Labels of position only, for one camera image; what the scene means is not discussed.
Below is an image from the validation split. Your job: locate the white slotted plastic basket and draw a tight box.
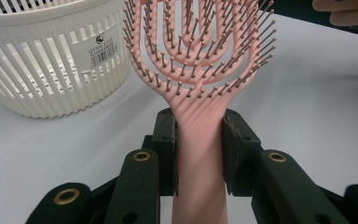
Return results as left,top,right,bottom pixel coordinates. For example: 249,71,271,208
0,0,134,119

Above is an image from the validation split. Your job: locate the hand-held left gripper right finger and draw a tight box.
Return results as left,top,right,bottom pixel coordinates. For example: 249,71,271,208
221,108,352,224

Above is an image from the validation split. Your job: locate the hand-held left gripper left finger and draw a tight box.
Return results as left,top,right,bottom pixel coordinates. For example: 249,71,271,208
103,107,180,224

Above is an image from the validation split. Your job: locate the pink hairbrush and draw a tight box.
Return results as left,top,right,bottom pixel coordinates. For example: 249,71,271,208
122,0,278,224

